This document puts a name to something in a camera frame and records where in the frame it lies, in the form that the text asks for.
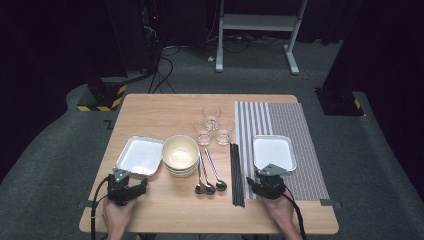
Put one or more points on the person's right hand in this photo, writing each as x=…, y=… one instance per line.
x=281, y=213

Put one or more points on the person's left hand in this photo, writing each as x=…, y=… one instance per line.
x=116, y=218

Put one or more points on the striped woven placemat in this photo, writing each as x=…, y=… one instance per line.
x=310, y=126

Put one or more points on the white metal stand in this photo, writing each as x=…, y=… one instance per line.
x=256, y=22

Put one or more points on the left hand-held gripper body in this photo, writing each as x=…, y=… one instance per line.
x=118, y=193

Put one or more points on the dark curtain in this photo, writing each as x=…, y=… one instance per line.
x=393, y=66
x=50, y=66

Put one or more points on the clear drinking glass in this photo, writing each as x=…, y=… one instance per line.
x=224, y=135
x=203, y=136
x=211, y=115

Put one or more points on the black yellow striped base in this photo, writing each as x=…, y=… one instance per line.
x=103, y=95

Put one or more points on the bundle of black chopsticks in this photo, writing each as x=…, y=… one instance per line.
x=237, y=180

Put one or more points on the black base yellow mark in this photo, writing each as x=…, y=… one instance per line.
x=336, y=103

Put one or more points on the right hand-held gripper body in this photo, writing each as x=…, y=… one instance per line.
x=271, y=186

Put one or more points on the dark equipment rack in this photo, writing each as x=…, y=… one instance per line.
x=150, y=33

